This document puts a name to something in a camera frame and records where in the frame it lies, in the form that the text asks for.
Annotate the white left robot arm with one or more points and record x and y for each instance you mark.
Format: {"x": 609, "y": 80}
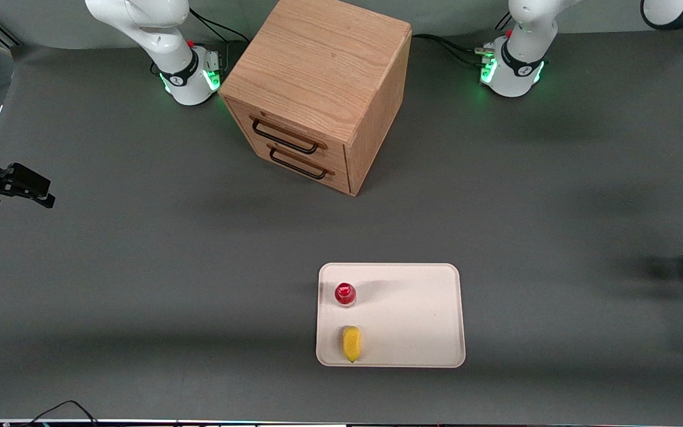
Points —
{"x": 519, "y": 65}

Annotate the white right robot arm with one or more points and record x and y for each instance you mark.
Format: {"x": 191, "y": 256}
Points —
{"x": 158, "y": 35}

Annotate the cream plastic tray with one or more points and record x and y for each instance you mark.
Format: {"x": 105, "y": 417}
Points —
{"x": 407, "y": 314}

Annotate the grey table mat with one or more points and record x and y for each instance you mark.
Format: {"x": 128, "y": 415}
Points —
{"x": 140, "y": 267}

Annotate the wooden drawer cabinet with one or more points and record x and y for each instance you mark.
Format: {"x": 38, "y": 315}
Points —
{"x": 318, "y": 71}

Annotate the red capped small bottle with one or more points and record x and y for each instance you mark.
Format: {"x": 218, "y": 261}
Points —
{"x": 345, "y": 293}

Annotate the yellow toy fruit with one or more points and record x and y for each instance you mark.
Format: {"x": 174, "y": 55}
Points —
{"x": 351, "y": 343}

